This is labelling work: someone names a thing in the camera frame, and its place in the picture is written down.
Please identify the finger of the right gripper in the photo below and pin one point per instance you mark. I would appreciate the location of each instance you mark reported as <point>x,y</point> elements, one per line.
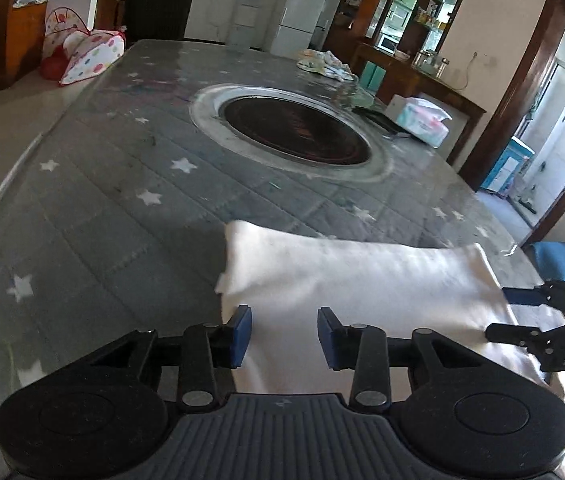
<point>518,335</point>
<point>524,296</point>

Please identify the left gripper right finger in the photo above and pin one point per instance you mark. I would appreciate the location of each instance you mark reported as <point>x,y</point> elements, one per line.
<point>363,349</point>

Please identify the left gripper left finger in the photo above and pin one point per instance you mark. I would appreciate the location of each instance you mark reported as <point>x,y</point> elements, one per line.
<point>205,349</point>

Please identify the cream white garment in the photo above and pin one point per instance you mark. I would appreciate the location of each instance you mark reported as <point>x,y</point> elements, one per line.
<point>285,278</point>

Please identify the blue sofa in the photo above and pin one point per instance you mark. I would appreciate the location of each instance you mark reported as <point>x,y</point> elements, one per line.
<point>549,259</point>

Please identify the blue cabinet in doorway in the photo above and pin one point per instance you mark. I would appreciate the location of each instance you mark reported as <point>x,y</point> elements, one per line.
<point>501,176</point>

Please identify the grey star quilted table cover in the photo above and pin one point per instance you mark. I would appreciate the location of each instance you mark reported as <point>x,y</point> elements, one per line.
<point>115,220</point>

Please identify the tissue pack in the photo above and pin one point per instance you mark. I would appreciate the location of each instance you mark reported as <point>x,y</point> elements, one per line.
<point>421,118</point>

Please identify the round induction cooktop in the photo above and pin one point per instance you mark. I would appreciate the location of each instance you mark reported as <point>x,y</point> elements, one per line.
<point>291,131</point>

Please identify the glass jars on table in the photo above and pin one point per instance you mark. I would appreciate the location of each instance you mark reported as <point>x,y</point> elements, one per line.
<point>430,63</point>

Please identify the wooden side table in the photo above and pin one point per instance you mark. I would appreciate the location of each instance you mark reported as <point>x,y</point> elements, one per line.
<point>404,79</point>

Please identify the crumpled patterned cloth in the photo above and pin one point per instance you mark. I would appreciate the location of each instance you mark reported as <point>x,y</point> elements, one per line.
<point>326,65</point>

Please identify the right wooden display cabinet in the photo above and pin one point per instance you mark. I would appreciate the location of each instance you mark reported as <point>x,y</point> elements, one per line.
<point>407,26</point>

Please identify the water dispenser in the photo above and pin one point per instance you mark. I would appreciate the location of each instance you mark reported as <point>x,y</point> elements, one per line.
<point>243,25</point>

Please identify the white refrigerator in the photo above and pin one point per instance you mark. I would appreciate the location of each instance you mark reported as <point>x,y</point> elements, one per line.
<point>291,26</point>

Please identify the polka dot play tent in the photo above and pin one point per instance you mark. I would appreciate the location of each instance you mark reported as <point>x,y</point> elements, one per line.
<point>72,52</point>

